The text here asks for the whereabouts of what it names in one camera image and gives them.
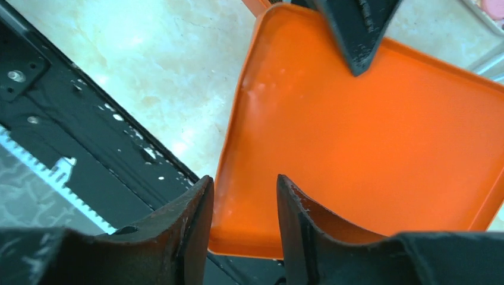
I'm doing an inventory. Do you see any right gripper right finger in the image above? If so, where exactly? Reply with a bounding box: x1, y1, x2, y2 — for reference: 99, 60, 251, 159
276, 175, 503, 284

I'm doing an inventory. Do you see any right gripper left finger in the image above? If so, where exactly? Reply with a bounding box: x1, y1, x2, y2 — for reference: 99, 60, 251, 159
1, 176, 214, 284

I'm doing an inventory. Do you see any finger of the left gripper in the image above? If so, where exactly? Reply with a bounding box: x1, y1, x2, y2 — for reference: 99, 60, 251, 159
291, 0, 402, 77

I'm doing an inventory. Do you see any orange box lid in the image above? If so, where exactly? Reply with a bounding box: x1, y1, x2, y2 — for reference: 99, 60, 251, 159
209, 4, 503, 259

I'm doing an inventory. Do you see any orange cookie box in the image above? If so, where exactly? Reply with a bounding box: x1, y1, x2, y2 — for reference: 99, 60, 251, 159
242, 0, 272, 17

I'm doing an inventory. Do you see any floral tray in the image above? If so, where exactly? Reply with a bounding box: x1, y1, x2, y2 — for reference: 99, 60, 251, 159
461, 1, 503, 85

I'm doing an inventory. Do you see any pink cookie bottom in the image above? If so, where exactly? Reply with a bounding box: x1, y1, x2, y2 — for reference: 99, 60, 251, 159
481, 0, 503, 20

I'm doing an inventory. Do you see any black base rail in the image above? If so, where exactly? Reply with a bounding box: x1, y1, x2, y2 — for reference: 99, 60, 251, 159
1, 1, 285, 284

